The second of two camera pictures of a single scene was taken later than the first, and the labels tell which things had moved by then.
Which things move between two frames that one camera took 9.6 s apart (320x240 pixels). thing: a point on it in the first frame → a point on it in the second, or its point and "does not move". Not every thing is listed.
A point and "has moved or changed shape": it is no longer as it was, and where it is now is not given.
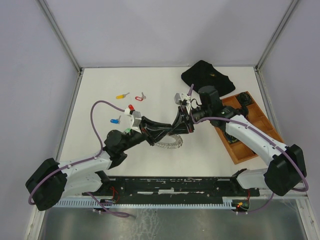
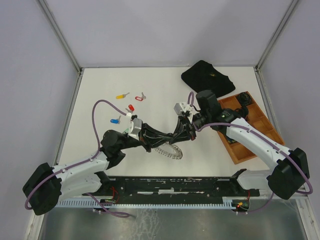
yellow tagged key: x=121 y=96 does not move
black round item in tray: x=244 y=98 does not move
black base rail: x=228 y=188 does not move
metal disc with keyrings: x=170 y=141 has moved or changed shape
